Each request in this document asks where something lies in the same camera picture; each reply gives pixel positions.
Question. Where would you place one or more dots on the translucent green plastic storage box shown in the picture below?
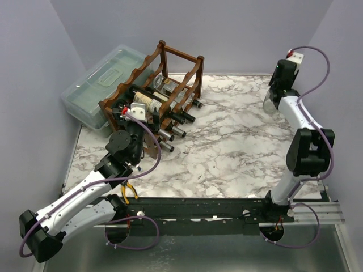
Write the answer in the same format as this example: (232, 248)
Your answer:
(82, 98)

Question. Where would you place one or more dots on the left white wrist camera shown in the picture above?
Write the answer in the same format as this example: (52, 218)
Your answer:
(136, 110)

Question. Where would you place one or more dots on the green bottle silver cap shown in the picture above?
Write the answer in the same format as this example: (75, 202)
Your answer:
(166, 146)

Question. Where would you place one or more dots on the tall clear glass bottle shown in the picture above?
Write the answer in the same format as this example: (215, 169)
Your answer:
(268, 105)

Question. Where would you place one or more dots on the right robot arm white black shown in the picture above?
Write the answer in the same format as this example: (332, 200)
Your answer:
(309, 153)

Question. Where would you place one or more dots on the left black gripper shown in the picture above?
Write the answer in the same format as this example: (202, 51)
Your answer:
(155, 125)

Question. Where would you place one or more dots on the green bottle grey label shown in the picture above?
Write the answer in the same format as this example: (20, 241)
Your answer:
(176, 130)

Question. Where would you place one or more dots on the black front mounting rail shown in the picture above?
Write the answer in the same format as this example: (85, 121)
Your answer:
(194, 216)

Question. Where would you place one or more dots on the green bottle white neck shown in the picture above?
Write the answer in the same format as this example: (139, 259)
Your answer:
(165, 136)

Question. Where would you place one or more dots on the tall dark green bottle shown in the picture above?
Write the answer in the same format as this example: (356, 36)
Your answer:
(138, 96)

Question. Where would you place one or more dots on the brown wooden wine rack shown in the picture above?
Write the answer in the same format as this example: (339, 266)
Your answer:
(144, 76)

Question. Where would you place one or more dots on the clear square glass bottle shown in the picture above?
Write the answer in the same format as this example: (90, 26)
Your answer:
(166, 86)

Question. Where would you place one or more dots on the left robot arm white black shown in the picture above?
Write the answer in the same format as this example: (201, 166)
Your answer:
(89, 203)

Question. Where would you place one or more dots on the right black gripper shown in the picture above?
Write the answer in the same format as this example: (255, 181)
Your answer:
(275, 94)

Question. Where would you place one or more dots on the green bottle cream label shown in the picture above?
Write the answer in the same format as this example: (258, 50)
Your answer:
(156, 97)

